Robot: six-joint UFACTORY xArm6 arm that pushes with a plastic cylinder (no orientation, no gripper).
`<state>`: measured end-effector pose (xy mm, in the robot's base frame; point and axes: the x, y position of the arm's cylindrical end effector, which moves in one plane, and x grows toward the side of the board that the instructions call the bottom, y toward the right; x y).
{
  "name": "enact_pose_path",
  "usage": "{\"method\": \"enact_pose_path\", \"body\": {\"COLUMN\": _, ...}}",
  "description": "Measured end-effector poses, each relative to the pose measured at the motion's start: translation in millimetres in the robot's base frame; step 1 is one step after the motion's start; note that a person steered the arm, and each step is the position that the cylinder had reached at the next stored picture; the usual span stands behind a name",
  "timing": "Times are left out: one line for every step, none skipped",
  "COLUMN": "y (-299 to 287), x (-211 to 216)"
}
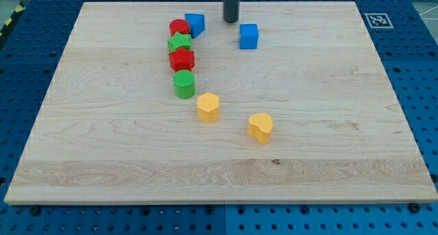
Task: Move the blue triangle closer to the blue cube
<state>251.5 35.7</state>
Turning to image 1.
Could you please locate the blue cube block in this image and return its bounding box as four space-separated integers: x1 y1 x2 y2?
239 23 259 49

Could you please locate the blue triangle block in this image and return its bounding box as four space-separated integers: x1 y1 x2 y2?
185 13 205 38

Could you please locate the yellow hexagon block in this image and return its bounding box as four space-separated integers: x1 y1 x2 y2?
197 92 220 123

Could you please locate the yellow heart block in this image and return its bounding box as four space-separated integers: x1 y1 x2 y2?
247 113 274 144

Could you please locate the green cylinder block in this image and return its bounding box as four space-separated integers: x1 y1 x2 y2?
173 70 196 99

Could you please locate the light wooden board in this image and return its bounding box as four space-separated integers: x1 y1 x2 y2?
5 1 437 205

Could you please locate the red star block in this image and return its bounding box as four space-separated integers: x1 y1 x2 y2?
168 47 195 72

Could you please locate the green star block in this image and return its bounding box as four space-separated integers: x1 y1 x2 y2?
167 32 192 53

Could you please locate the red cylinder block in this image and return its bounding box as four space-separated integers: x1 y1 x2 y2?
169 18 190 36

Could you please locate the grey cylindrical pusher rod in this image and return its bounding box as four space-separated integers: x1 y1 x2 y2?
223 0 240 23

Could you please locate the white fiducial marker tag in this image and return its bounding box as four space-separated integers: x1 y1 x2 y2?
364 12 393 29

